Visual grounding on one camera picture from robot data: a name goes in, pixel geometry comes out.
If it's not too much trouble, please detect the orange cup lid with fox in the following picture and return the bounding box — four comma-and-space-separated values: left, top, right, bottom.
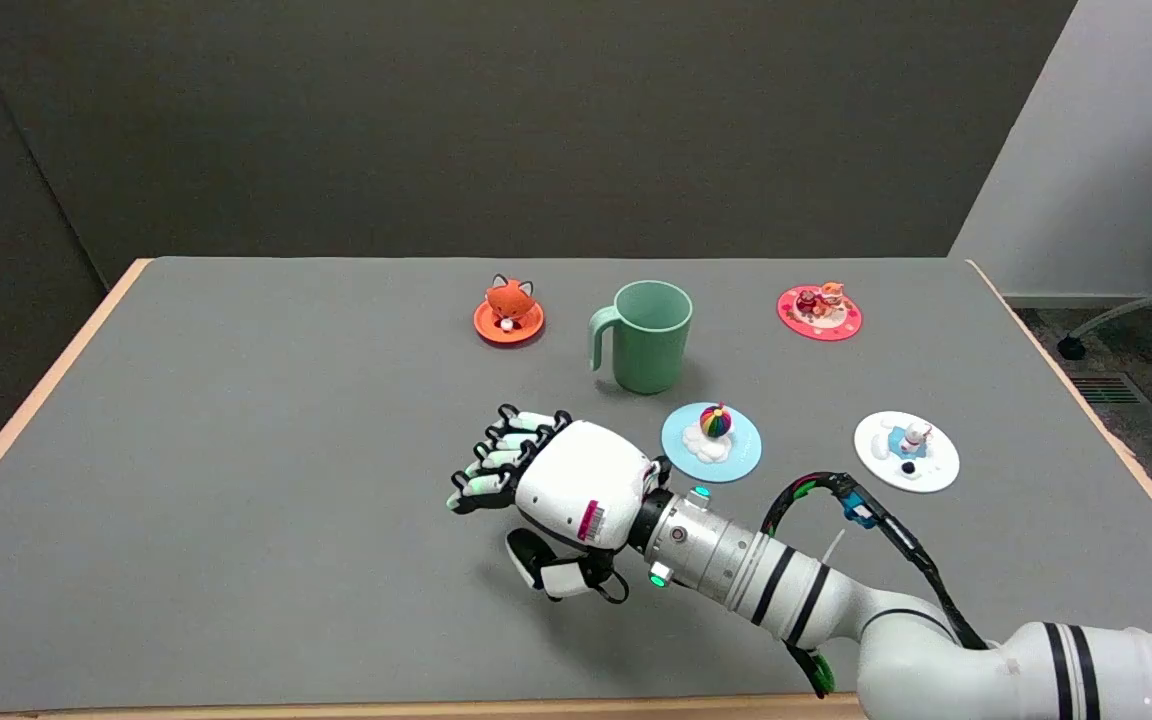
473, 274, 546, 347

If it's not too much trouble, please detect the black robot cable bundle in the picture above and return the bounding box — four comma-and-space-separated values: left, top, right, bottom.
760, 472, 1152, 699

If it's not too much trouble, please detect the blue cup lid with balloon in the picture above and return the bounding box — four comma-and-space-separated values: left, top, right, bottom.
661, 402, 763, 484

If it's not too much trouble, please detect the white cup lid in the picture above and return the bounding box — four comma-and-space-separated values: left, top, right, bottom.
854, 411, 961, 494

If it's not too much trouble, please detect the floor vent grille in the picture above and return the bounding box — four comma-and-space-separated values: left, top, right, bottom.
1069, 372, 1152, 411

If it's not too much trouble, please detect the pink cup lid with figures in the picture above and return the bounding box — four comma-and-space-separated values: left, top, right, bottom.
776, 281, 864, 343

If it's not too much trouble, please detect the office chair base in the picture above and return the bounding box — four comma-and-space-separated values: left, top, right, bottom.
1056, 228, 1152, 361

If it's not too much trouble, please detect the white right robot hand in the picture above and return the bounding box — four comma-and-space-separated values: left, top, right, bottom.
447, 405, 672, 602

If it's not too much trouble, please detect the green plastic mug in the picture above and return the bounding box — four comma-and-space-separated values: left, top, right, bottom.
589, 280, 694, 396

